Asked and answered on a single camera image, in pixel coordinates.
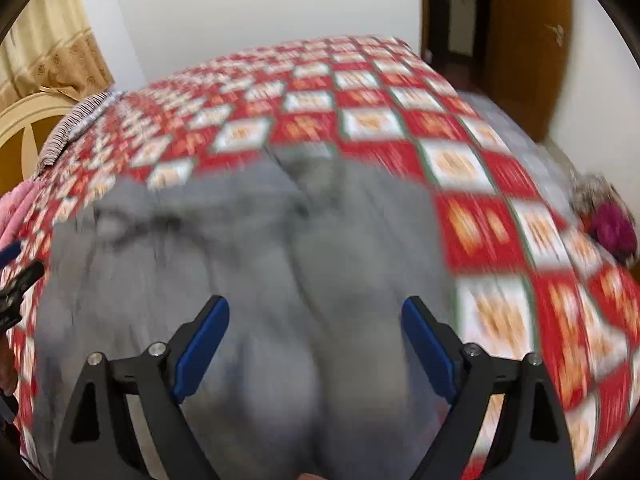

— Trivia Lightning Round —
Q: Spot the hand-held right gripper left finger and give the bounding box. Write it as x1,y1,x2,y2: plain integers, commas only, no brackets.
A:
52,295,231,480

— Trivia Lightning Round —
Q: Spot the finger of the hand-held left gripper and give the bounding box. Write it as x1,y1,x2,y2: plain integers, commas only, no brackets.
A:
0,240,23,268
0,261,46,331

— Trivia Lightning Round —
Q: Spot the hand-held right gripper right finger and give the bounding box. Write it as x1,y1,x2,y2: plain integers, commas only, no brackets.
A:
401,296,578,480

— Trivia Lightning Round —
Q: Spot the grey puffer jacket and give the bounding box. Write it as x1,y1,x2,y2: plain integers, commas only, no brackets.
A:
35,147,463,480

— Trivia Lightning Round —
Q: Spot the pile of magenta clothes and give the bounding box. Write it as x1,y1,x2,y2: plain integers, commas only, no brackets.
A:
570,172,640,263

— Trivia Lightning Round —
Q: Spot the pink floral folded blanket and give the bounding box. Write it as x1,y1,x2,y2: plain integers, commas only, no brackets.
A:
0,177,43,256

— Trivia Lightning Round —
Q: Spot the cream and brown headboard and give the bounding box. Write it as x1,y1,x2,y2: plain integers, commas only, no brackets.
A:
0,87,108,196

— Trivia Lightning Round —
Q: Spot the striped pillow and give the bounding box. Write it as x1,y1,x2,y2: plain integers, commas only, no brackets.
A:
37,91,123,168

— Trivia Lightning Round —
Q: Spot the beige patterned curtain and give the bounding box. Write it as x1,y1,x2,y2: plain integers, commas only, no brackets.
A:
0,10,116,106

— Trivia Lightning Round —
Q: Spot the red checkered bear bedsheet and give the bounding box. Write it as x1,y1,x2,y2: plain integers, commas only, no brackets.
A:
10,35,640,480

